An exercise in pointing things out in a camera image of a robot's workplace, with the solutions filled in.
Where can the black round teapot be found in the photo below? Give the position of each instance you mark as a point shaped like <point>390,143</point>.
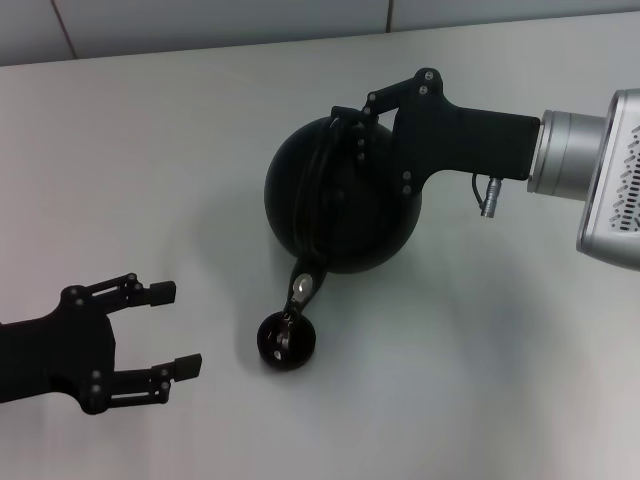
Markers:
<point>345,225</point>

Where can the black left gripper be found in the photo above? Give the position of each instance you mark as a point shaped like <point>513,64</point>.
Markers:
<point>55,360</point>

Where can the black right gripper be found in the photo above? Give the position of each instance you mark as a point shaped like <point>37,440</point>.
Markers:
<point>460,140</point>

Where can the small black teacup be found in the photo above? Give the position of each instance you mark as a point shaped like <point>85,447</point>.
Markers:
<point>306,350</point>

